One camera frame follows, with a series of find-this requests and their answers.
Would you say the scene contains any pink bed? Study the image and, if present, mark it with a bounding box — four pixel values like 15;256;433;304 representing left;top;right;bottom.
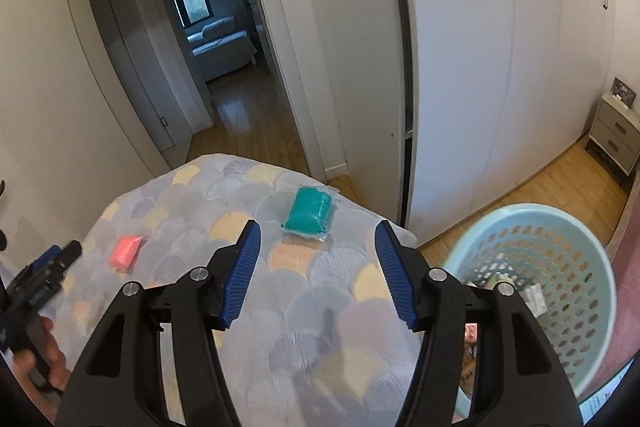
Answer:
589;187;639;390

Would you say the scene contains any pink packet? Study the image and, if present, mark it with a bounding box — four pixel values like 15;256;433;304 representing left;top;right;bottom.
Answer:
108;235;145;271

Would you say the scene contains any teal packet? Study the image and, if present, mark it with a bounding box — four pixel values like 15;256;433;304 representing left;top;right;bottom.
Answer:
283;187;333;239

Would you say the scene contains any fan-pattern tablecloth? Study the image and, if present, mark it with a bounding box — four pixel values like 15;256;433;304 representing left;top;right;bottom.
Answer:
54;154;421;426

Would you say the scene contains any light blue laundry basket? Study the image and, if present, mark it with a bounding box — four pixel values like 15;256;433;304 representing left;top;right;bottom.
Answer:
444;203;617;395

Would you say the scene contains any photo frame on nightstand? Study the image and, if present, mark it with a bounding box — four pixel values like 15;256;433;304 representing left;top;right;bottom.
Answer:
611;77;637;109

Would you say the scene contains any distant blue bed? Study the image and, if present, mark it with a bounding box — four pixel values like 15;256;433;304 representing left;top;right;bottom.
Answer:
188;17;257;82

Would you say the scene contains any black door handle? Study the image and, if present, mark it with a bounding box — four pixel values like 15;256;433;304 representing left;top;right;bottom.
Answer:
0;178;9;253

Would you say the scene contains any grey bedside table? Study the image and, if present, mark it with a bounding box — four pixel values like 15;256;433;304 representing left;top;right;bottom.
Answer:
588;92;640;176

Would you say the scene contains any pink floral stool cushion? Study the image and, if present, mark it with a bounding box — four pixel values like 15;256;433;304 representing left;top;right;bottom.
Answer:
452;323;478;424

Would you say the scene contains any person's left hand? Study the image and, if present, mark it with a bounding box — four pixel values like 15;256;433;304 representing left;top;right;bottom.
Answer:
12;315;70;424

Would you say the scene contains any white wardrobe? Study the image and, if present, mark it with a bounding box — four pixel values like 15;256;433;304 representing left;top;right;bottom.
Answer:
407;0;611;243

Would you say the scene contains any smartphone with lit screen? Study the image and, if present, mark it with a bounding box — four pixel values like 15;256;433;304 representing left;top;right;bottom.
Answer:
579;361;632;425

